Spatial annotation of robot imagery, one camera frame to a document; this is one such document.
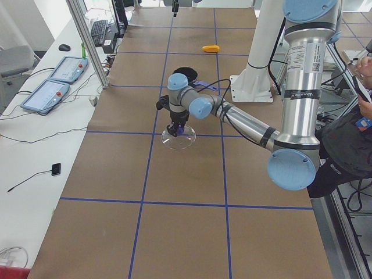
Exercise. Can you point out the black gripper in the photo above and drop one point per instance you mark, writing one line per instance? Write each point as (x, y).
(178, 117)

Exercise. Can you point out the glass lid with blue knob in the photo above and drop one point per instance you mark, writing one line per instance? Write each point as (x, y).
(182, 141)

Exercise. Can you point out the yellow corn cob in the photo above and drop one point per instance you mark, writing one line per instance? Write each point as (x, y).
(211, 48)

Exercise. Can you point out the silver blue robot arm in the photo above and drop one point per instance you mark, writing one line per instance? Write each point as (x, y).
(307, 27)

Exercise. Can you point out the dark blue saucepan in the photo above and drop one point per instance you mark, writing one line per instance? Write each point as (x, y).
(192, 77)

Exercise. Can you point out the upper blue teach pendant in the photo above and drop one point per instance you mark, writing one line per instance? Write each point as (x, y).
(69, 69)

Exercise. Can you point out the blue teach pendant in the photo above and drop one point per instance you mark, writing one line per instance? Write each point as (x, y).
(45, 97)
(69, 69)

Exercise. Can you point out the black keyboard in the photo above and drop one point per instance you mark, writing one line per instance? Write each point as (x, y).
(98, 32)

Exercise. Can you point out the small black square device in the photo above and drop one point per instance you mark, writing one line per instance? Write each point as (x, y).
(56, 169)

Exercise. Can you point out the lower blue teach pendant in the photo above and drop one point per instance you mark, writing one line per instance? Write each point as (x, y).
(45, 97)

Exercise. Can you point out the black computer mouse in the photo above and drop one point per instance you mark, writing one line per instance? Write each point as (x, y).
(64, 47)

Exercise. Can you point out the seated person in black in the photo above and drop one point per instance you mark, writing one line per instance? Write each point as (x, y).
(346, 150)

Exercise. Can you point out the grey office chair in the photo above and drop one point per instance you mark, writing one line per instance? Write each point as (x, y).
(16, 60)

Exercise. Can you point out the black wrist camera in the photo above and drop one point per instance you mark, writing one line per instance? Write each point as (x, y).
(163, 103)

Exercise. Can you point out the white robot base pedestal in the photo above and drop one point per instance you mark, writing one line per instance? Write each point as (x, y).
(253, 83)

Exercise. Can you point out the aluminium frame post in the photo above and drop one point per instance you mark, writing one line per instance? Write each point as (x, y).
(79, 20)

